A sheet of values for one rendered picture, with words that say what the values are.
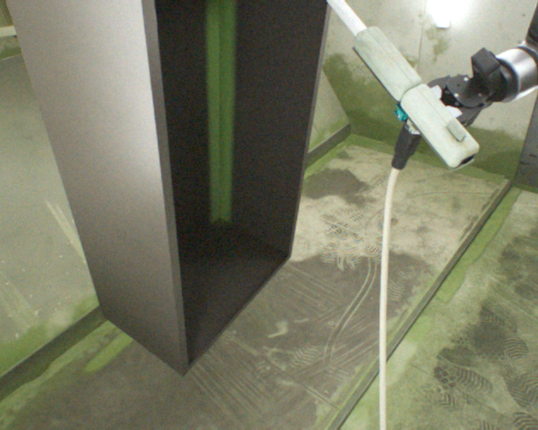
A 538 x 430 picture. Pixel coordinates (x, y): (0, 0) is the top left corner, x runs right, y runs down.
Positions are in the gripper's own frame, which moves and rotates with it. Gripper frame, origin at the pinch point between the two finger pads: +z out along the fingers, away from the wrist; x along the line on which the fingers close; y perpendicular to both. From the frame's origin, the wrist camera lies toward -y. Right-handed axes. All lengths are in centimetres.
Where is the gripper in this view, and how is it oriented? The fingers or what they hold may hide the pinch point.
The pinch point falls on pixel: (412, 118)
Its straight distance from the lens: 86.7
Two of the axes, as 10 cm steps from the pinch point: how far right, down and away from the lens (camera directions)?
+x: -4.7, -8.0, 3.6
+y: 0.1, 4.0, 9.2
